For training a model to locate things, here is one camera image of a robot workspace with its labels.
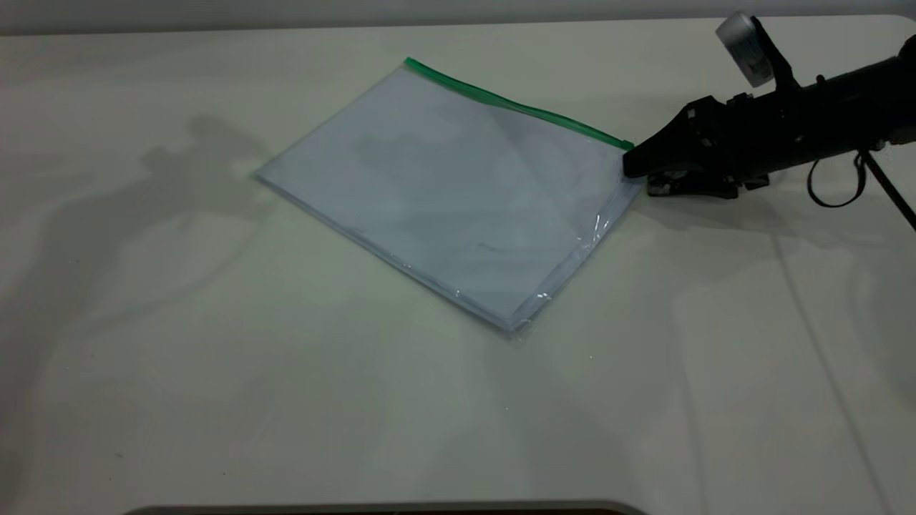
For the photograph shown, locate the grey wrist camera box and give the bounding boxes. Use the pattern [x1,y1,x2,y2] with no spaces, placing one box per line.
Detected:
[716,11,778,89]

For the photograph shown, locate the clear bag with green zipper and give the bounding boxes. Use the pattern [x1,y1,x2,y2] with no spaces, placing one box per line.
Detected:
[254,56,645,341]

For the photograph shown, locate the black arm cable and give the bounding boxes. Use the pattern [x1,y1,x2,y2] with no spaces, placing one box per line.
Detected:
[807,147,916,232]

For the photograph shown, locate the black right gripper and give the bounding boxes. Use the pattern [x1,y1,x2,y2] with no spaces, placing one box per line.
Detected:
[622,92,781,200]

